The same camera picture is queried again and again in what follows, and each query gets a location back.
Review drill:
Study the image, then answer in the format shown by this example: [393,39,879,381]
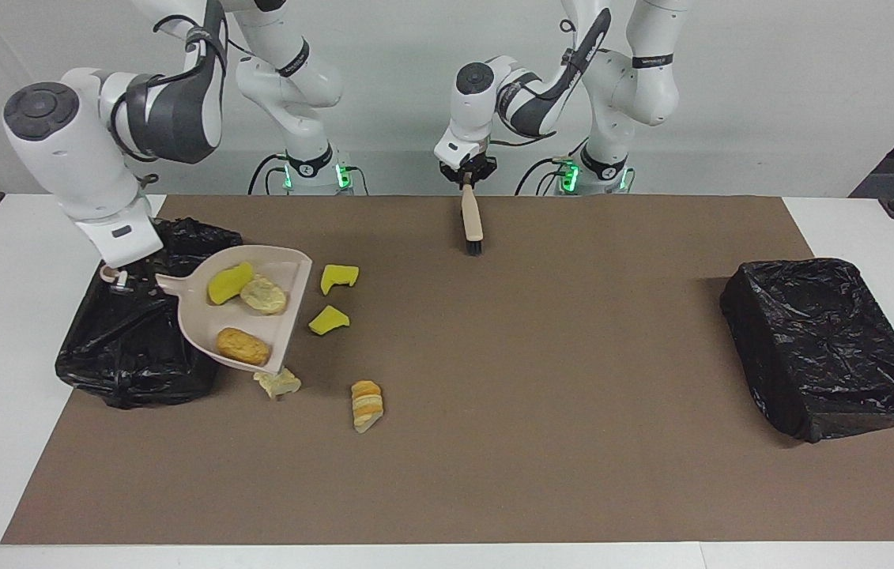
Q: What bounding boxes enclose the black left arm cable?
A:
[488,16,578,151]

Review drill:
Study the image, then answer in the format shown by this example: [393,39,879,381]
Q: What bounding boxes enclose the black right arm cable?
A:
[103,0,230,190]

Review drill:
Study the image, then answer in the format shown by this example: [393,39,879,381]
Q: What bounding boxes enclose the pale flaky pastry piece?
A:
[255,367,302,400]

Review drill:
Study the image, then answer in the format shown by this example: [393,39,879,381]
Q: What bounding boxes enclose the wedge yellow sponge piece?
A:
[308,305,351,337]

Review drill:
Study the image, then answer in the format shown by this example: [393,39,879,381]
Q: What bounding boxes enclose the orange striped croissant piece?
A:
[350,380,384,434]

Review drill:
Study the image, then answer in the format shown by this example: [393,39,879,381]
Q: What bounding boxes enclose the brown table mat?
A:
[0,195,894,545]

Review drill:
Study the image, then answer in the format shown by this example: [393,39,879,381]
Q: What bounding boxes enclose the bin lined with black bag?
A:
[55,217,246,410]
[719,257,894,443]

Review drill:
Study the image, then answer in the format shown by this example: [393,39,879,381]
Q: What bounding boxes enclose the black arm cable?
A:
[488,16,578,151]
[103,0,230,190]

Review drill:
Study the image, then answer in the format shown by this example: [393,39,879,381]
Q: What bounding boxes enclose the brown bread roll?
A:
[216,327,272,367]

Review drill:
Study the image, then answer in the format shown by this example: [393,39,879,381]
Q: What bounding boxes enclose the notched yellow sponge piece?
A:
[320,264,360,297]

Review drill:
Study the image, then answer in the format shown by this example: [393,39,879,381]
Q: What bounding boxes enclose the black base cable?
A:
[247,153,368,196]
[515,138,574,196]

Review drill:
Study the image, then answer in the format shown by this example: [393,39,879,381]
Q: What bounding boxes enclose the chunky yellow sponge piece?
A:
[207,262,255,306]

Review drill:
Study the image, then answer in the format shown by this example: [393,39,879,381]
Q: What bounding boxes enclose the black left base cable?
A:
[515,138,574,196]

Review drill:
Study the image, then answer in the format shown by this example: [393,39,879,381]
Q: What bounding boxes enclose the beige hand brush black bristles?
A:
[458,178,487,256]

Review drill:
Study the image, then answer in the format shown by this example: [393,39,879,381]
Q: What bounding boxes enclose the black right base cable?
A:
[247,153,368,196]

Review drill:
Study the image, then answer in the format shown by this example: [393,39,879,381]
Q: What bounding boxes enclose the pale beige crust piece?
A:
[240,274,289,315]

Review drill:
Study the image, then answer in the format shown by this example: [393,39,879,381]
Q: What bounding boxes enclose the beige plastic dustpan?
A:
[101,245,314,374]

